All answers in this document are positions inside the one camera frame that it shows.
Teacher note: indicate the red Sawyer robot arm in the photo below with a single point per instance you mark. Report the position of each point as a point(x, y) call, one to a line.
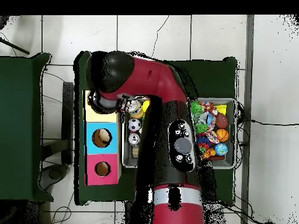
point(149, 79)

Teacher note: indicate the wooden box with three holes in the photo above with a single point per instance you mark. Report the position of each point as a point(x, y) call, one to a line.
point(109, 163)

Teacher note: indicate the shallow mesh bin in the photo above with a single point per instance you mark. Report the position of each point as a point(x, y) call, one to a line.
point(230, 161)

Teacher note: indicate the black and white soccer ball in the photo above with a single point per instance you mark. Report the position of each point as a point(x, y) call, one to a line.
point(134, 124)

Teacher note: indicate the yellow tennis ball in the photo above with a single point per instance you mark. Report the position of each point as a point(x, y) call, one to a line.
point(146, 105)

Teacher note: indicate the printed drink can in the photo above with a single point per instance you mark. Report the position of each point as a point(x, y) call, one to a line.
point(135, 109)

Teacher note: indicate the silver drink can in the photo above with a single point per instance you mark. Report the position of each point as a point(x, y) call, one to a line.
point(134, 139)

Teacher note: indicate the brown mini football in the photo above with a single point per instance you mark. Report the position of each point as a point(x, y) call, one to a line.
point(221, 120)

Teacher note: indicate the orange mini basketball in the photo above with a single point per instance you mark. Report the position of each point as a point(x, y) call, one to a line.
point(222, 135)

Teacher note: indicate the dark green tablecloth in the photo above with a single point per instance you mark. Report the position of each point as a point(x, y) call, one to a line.
point(210, 79)
point(18, 105)

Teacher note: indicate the blue green globe ball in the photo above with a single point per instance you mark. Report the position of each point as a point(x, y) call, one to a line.
point(221, 149)

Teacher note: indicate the black upright panel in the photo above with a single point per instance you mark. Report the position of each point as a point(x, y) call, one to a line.
point(68, 121)

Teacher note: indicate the grey stand base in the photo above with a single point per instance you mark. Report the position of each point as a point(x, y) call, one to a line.
point(53, 175)

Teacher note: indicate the dark thin rod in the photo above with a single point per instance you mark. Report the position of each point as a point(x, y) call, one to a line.
point(16, 47)

